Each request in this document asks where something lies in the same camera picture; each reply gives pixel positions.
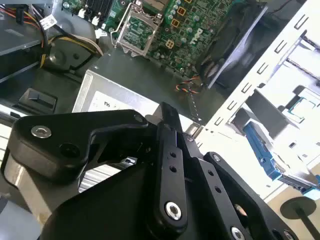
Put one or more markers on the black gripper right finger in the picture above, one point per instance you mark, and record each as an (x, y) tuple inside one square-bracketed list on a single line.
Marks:
[(213, 180)]

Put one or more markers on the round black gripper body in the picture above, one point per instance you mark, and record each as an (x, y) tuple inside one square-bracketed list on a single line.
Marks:
[(112, 212)]

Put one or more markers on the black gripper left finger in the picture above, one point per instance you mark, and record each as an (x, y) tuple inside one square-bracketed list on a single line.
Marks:
[(75, 125)]

